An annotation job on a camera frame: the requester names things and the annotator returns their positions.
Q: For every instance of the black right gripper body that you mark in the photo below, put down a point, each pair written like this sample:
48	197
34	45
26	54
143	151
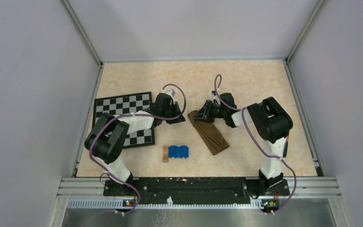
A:
217	112

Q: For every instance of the brown cloth napkin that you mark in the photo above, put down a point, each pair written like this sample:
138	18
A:
210	135

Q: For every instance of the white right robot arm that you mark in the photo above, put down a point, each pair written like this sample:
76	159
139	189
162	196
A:
271	121

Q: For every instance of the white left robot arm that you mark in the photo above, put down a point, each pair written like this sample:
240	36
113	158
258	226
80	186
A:
106	139

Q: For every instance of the blue toy car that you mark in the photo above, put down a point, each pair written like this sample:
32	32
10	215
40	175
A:
178	151

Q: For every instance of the small wooden block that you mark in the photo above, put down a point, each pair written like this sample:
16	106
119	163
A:
165	158

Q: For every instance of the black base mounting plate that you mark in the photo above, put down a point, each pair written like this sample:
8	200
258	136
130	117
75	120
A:
196	190

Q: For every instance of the aluminium frame rail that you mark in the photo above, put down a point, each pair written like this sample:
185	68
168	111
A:
303	187

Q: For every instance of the white cable duct strip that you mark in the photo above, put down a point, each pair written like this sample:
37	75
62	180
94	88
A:
120	204

